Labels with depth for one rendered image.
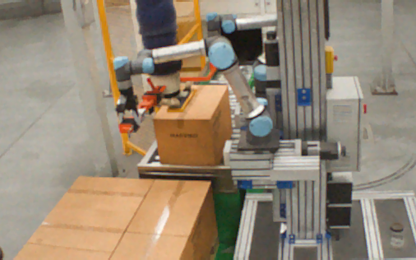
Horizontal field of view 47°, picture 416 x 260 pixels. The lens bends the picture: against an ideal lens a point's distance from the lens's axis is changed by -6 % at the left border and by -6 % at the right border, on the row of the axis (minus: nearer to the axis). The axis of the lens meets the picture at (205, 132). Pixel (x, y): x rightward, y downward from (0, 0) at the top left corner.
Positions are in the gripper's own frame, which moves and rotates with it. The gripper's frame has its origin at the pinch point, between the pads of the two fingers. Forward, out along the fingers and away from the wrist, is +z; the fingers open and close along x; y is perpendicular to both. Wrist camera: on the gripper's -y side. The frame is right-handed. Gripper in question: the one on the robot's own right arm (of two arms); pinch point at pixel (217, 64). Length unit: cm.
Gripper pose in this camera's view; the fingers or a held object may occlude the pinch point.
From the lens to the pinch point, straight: 333.1
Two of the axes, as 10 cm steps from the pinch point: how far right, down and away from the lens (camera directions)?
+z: 1.0, 8.9, 4.5
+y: -2.4, 4.6, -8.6
